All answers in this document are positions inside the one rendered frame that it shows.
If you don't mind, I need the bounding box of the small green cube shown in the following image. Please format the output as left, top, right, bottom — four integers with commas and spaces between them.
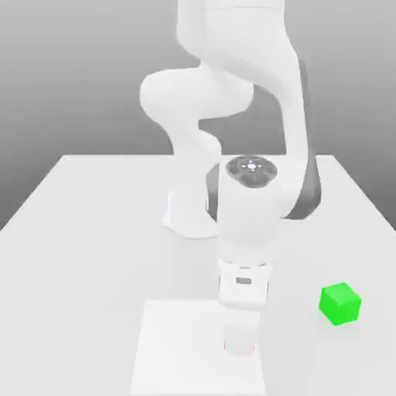
318, 282, 363, 327

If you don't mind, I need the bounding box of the small red cube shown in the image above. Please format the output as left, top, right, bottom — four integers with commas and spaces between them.
223, 338, 257, 354

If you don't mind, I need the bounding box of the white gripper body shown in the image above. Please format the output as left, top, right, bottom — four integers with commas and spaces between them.
217, 258, 274, 312

